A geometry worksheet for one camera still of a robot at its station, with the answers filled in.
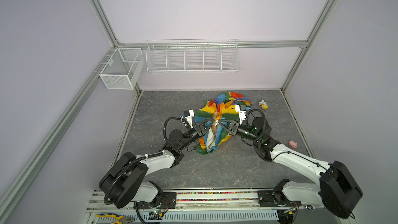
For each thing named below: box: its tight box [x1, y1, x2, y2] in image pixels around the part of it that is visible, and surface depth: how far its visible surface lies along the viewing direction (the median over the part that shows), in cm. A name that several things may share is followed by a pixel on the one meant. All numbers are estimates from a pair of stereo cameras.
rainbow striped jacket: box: [194, 91, 253, 155], surface depth 104 cm
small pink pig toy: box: [288, 140, 298, 149], surface depth 93 cm
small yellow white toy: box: [259, 99, 269, 110], surface depth 111 cm
